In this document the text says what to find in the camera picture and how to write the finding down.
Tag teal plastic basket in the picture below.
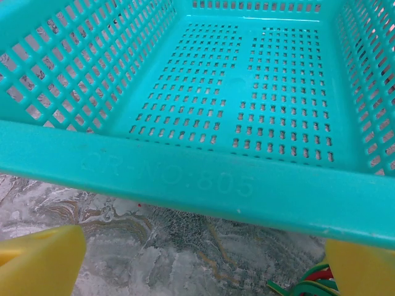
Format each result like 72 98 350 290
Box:
0 0 395 242

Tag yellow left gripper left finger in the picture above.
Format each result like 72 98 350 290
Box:
0 224 86 296

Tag green cable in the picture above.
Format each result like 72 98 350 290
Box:
299 262 333 283

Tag red cable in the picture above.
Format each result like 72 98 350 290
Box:
308 270 334 280

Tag yellow-green striped cable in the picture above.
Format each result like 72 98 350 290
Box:
267 279 309 296

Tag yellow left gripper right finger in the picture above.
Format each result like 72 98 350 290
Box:
325 239 395 296

